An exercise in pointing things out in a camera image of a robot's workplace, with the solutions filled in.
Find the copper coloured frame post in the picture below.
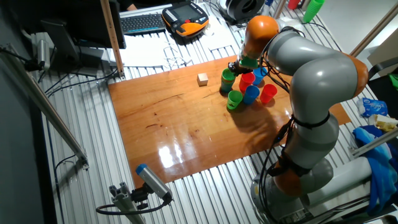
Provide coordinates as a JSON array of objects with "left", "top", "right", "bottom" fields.
[{"left": 99, "top": 0, "right": 126, "bottom": 79}]

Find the green plastic cup with print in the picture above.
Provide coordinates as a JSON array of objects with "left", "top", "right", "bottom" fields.
[
  {"left": 221, "top": 68, "right": 236, "bottom": 83},
  {"left": 226, "top": 90, "right": 244, "bottom": 111}
]

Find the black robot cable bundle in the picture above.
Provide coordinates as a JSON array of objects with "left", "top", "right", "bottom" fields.
[{"left": 257, "top": 26, "right": 296, "bottom": 224}]

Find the black camera ball mount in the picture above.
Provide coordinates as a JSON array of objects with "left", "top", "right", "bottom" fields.
[{"left": 130, "top": 183, "right": 150, "bottom": 211}]

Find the short aluminium profile stand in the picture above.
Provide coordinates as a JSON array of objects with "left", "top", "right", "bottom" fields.
[{"left": 108, "top": 182, "right": 147, "bottom": 224}]

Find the stack of green cups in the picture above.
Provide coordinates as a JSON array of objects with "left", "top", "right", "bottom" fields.
[{"left": 303, "top": 0, "right": 326, "bottom": 24}]

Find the blue tissue pack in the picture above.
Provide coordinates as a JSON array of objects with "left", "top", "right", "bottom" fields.
[{"left": 356, "top": 97, "right": 389, "bottom": 118}]

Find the white paper sheet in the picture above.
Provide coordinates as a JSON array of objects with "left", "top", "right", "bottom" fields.
[{"left": 119, "top": 33, "right": 175, "bottom": 68}]

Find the white charger cable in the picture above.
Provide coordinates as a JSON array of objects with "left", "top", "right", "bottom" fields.
[{"left": 162, "top": 42, "right": 194, "bottom": 70}]

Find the grey monitor stand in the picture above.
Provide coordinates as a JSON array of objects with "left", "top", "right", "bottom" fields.
[{"left": 40, "top": 18, "right": 105, "bottom": 78}]

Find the black chair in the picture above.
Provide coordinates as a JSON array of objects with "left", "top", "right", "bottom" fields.
[{"left": 368, "top": 55, "right": 398, "bottom": 110}]

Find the silver frame post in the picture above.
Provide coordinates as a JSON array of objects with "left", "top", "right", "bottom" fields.
[{"left": 272, "top": 0, "right": 287, "bottom": 16}]

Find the red plastic cup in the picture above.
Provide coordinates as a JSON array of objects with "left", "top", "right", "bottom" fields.
[
  {"left": 238, "top": 72, "right": 256, "bottom": 93},
  {"left": 259, "top": 83, "right": 279, "bottom": 105}
]

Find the blue cloth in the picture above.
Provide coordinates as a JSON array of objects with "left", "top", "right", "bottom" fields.
[{"left": 353, "top": 124, "right": 398, "bottom": 215}]

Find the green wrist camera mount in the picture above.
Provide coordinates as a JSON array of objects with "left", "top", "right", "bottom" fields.
[{"left": 238, "top": 55, "right": 259, "bottom": 70}]

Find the white crumpled cloth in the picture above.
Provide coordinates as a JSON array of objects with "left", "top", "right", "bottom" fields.
[{"left": 276, "top": 16, "right": 305, "bottom": 32}]

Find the silver cylindrical camera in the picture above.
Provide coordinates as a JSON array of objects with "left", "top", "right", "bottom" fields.
[{"left": 36, "top": 39, "right": 51, "bottom": 72}]

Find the silver camera with blue end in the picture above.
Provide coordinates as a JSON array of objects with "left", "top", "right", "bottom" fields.
[{"left": 135, "top": 163, "right": 174, "bottom": 203}]

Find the aluminium frame post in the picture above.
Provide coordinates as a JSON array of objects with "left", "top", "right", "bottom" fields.
[{"left": 349, "top": 2, "right": 398, "bottom": 57}]

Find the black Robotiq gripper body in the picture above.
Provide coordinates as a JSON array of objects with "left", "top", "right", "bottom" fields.
[{"left": 228, "top": 60, "right": 250, "bottom": 77}]

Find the black computer keyboard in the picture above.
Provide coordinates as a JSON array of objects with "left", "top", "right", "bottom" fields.
[{"left": 119, "top": 12, "right": 167, "bottom": 35}]

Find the black round spool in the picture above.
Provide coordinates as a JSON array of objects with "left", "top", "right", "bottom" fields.
[{"left": 217, "top": 0, "right": 266, "bottom": 22}]

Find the black camera cable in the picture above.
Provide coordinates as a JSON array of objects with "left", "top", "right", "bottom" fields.
[{"left": 95, "top": 198, "right": 172, "bottom": 216}]

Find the black computer monitor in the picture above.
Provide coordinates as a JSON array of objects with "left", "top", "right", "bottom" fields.
[{"left": 70, "top": 0, "right": 127, "bottom": 50}]

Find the long aluminium frame rail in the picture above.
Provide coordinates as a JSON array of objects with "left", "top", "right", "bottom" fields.
[{"left": 0, "top": 43, "right": 90, "bottom": 170}]

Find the orange and black teach pendant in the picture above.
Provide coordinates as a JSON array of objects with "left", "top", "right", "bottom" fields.
[{"left": 161, "top": 1, "right": 210, "bottom": 38}]

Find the yellow white snack bag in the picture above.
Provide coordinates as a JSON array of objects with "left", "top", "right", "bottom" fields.
[{"left": 368, "top": 113, "right": 398, "bottom": 133}]

